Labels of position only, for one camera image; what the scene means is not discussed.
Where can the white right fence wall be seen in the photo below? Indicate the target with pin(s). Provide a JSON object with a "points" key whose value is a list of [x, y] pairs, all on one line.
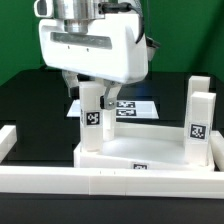
{"points": [[217, 145]]}

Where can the white desk top tray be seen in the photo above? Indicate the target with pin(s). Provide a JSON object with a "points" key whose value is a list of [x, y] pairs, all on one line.
{"points": [[139, 146]]}

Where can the white fence wall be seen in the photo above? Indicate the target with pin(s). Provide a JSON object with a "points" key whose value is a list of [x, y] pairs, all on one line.
{"points": [[8, 138], [119, 182], [217, 145]]}

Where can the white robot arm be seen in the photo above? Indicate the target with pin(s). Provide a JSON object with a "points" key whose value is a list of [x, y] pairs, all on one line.
{"points": [[77, 14]]}

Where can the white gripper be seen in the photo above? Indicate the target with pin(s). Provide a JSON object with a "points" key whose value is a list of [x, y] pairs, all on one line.
{"points": [[112, 50]]}

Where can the white front fence wall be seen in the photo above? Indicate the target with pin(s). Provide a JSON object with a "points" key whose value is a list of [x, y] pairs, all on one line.
{"points": [[119, 182]]}

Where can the white left fence wall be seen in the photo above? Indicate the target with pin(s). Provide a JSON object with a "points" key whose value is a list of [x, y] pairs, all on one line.
{"points": [[8, 138]]}

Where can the white marker base plate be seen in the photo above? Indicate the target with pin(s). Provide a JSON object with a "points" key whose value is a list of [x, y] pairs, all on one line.
{"points": [[136, 109]]}

